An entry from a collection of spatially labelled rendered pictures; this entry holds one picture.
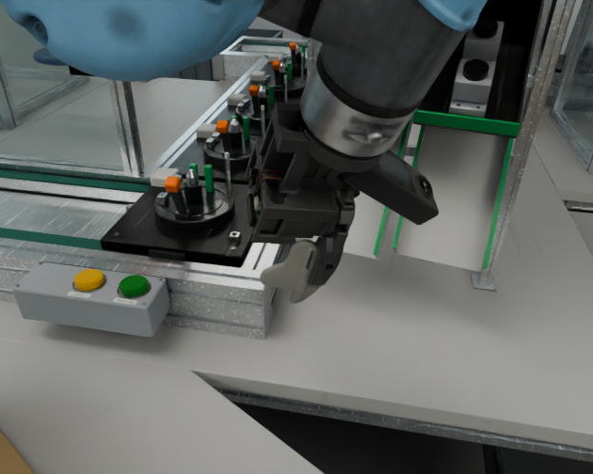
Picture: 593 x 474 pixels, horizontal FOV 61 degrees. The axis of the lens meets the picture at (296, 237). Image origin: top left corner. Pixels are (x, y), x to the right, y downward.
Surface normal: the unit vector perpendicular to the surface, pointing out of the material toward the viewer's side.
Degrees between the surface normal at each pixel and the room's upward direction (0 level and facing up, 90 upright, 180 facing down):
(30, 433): 0
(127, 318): 90
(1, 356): 0
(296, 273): 98
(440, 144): 45
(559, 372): 0
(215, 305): 90
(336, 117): 102
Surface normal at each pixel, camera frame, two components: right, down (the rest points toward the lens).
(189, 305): -0.18, 0.54
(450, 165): -0.24, -0.23
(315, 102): -0.87, 0.23
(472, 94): -0.33, 0.81
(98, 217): 0.02, -0.84
